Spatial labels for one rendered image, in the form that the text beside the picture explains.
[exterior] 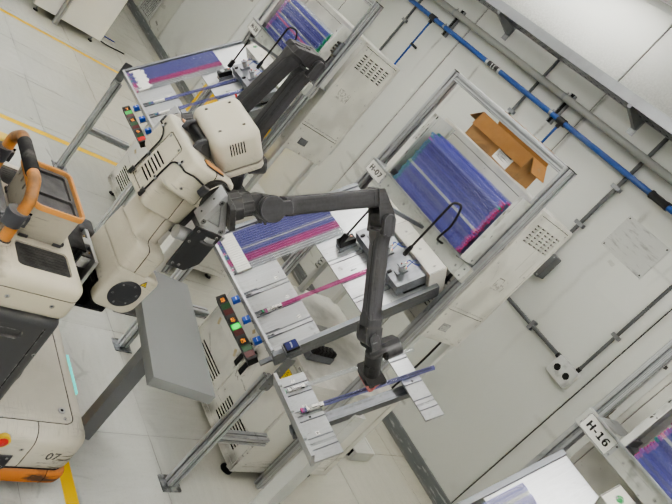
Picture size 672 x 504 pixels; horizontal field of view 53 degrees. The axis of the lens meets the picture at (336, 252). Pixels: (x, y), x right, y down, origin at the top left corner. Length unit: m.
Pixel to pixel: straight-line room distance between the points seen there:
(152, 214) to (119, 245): 0.15
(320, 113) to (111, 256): 1.92
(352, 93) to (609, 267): 1.72
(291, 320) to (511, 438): 1.90
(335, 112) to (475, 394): 1.86
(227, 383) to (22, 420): 1.09
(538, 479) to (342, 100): 2.29
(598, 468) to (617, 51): 2.77
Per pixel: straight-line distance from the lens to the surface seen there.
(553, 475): 2.38
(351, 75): 3.75
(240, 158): 1.98
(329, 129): 3.87
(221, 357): 3.16
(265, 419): 2.91
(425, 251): 2.71
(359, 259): 2.77
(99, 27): 6.81
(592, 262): 4.08
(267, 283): 2.71
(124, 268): 2.11
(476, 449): 4.19
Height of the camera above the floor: 1.82
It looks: 16 degrees down
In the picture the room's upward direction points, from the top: 42 degrees clockwise
